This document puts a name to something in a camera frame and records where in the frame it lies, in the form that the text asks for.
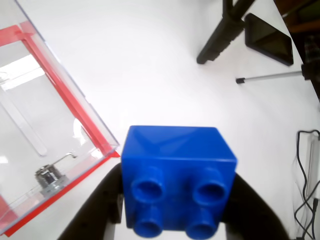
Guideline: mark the transparent plastic box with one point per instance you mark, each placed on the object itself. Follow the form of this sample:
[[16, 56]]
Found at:
[[30, 105]]

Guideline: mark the black tripod leg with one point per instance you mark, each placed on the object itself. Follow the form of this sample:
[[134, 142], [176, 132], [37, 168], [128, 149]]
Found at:
[[222, 35]]

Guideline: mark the silver tripod leg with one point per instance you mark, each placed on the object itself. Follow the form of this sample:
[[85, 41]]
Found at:
[[312, 162], [270, 77]]

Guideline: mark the blue lego brick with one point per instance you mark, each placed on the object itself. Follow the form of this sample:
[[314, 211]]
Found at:
[[175, 175]]

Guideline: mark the black smartphone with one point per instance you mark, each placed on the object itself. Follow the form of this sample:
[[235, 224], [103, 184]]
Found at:
[[271, 40]]

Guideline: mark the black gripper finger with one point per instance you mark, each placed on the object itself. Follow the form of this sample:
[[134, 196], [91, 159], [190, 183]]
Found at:
[[97, 207], [250, 215]]

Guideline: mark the silver metal lock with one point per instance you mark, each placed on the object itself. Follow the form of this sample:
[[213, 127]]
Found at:
[[48, 178]]

